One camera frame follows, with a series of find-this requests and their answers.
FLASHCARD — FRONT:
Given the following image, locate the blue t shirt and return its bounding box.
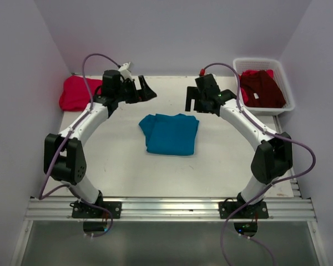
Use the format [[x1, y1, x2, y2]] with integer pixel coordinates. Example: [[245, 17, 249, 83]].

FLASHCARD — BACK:
[[139, 114, 199, 156]]

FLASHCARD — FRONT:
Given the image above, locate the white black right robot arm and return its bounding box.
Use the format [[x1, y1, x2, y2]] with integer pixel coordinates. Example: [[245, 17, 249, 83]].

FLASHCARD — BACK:
[[185, 74, 292, 211]]

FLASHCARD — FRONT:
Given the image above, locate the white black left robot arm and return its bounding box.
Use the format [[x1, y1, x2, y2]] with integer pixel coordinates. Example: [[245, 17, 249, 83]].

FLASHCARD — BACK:
[[44, 70, 157, 205]]

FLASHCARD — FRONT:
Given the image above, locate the folded pink t shirt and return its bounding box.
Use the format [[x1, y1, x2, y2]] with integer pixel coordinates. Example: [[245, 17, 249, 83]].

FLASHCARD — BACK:
[[58, 75, 102, 112]]

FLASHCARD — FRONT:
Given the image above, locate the dark red t shirt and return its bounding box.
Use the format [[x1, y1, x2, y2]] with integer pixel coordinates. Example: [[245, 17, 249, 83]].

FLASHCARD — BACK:
[[240, 70, 286, 108]]

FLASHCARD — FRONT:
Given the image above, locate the white plastic laundry basket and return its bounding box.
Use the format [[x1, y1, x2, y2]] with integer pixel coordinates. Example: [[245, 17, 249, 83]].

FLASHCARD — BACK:
[[233, 58, 295, 116]]

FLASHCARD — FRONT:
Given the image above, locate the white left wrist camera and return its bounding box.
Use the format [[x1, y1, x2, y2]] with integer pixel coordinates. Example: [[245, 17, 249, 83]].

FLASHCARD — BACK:
[[118, 62, 133, 79]]

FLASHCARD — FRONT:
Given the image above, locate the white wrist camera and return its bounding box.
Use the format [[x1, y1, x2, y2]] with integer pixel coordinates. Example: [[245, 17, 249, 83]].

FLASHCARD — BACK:
[[199, 68, 216, 80], [118, 62, 133, 79]]

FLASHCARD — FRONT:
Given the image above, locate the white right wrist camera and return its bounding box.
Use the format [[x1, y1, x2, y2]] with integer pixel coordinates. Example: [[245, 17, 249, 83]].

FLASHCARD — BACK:
[[199, 68, 216, 80]]

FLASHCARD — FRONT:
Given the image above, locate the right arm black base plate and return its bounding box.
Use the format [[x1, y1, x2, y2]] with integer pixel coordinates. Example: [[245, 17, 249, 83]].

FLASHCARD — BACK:
[[218, 198, 269, 219]]

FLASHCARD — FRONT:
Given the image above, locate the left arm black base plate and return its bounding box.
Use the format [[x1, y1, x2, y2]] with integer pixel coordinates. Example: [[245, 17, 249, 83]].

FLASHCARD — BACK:
[[69, 201, 122, 219]]

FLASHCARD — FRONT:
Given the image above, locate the aluminium front rail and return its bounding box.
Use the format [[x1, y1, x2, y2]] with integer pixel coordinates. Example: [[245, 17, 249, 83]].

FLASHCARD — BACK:
[[24, 197, 316, 222]]

